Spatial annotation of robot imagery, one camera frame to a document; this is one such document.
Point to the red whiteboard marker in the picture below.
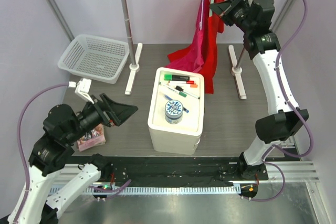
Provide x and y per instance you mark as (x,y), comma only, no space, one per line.
(182,82)

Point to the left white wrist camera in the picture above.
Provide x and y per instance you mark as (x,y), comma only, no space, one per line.
(82,88)

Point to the red t shirt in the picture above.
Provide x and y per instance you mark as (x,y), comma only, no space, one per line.
(210,51)

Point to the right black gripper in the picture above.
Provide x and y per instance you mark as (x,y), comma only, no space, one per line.
(227,7)

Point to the white plastic basket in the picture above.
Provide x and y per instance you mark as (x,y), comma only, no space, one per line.
(96,58)

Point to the blue ballpoint pen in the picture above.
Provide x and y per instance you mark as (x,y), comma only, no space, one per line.
(168,98)

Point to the green capped white marker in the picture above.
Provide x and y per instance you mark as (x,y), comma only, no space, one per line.
(180,91)

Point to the white foam box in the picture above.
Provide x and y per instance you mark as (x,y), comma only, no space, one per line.
(184,137)

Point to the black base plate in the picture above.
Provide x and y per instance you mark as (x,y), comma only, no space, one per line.
(176,172)

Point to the blue patterned round tin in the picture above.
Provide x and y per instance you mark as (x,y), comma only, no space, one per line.
(173,111)

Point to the pink illustrated book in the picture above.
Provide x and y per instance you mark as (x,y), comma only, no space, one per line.
(91,139)

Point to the green highlighter marker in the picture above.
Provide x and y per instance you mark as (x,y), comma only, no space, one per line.
(173,77)

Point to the pink t shirt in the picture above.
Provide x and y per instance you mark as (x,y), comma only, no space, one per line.
(191,58)

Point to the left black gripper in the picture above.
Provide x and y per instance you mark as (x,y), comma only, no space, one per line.
(114,113)

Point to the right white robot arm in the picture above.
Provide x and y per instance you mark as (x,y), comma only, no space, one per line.
(285,118)

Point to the white slotted cable duct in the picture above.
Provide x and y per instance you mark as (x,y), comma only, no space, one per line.
(235,189)

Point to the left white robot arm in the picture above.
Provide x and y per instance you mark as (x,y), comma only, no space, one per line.
(63,127)

